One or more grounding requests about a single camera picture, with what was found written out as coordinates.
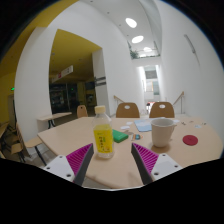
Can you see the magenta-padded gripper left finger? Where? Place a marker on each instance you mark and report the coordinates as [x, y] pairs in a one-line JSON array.
[[63, 166]]

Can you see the blue printed mat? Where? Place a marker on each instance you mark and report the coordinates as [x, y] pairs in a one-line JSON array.
[[143, 125]]

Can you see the white hanging sign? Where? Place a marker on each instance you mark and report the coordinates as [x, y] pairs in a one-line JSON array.
[[63, 73]]

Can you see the small wooden chair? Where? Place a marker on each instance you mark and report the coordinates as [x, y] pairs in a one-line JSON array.
[[82, 111]]

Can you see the flat round red coaster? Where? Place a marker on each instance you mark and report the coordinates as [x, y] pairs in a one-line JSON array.
[[190, 140]]

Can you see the small green box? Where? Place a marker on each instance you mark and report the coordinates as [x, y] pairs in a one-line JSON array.
[[119, 136]]

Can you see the dark shop shelf unit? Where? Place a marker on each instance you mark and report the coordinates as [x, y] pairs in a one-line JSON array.
[[60, 98]]

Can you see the green potted plant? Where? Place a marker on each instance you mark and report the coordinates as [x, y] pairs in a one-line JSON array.
[[134, 54]]

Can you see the wooden stair handrail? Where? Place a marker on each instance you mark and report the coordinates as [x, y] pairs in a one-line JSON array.
[[179, 97], [118, 99]]

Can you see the round ceiling lights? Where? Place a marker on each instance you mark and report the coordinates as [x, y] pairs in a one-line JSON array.
[[131, 22]]

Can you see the beige mug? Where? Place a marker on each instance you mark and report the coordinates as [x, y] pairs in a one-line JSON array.
[[161, 133]]

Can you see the wooden side table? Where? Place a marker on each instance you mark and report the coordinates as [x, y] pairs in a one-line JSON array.
[[55, 116]]

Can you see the wooden metal-legged chair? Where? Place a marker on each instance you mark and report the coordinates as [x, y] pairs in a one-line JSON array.
[[32, 142]]

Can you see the yellow drink bottle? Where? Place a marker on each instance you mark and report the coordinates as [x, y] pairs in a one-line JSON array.
[[103, 140]]

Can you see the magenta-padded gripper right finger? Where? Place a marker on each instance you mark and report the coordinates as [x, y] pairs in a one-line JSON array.
[[163, 165]]

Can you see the wooden chair with cutout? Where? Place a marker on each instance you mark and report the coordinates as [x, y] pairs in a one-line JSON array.
[[127, 112], [162, 112]]

